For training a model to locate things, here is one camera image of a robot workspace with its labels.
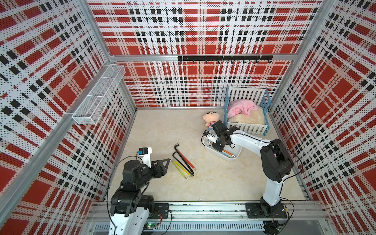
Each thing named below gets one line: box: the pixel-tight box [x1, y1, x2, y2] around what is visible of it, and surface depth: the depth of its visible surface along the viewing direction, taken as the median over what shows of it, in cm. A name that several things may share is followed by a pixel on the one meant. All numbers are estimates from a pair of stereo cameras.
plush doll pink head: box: [202, 111, 221, 123], surface depth 108 cm
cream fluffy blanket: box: [227, 106, 265, 124], surface depth 104 cm
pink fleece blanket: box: [227, 98, 259, 119], surface depth 103 cm
